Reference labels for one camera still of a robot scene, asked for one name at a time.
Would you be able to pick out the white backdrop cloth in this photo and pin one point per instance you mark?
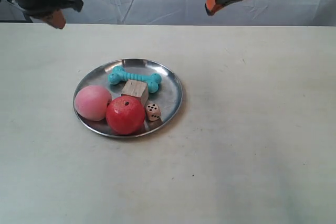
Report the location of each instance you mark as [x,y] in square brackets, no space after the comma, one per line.
[192,12]

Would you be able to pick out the round silver metal plate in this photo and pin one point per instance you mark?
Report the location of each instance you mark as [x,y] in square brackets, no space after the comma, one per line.
[169,97]

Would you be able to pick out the small wooden block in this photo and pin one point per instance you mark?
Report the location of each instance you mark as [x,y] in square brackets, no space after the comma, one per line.
[136,89]

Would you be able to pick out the turquoise rubber bone toy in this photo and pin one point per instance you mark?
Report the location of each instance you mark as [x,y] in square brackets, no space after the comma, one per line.
[119,74]

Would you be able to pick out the red apple fruit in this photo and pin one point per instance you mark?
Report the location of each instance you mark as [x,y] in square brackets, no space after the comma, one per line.
[125,115]

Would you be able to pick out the pink peach fruit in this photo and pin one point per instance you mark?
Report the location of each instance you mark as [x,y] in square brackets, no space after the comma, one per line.
[91,102]

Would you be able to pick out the wooden die black dots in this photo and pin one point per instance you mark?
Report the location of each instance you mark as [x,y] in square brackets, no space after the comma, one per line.
[153,112]

